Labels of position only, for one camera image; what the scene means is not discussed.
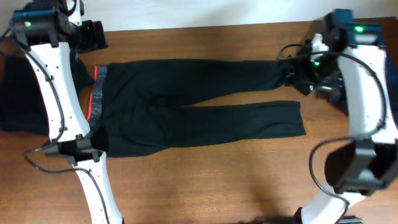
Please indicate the dark green trousers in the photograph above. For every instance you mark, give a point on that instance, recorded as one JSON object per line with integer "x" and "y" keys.
{"x": 22, "y": 105}

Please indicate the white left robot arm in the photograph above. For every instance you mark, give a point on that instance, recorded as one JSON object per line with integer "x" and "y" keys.
{"x": 49, "y": 32}

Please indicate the black leggings red waistband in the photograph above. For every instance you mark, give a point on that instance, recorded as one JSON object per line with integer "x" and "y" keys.
{"x": 144, "y": 107}

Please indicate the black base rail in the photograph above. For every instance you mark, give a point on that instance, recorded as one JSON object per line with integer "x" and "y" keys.
{"x": 351, "y": 220}

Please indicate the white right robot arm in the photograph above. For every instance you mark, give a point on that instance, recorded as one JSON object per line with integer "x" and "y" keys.
{"x": 346, "y": 63}

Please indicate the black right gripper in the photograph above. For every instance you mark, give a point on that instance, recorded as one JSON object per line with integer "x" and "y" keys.
{"x": 302, "y": 83}

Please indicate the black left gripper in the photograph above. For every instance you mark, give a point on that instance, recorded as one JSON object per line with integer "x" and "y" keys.
{"x": 94, "y": 35}

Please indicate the dark navy garment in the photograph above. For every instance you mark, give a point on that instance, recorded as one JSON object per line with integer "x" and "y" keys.
{"x": 392, "y": 82}

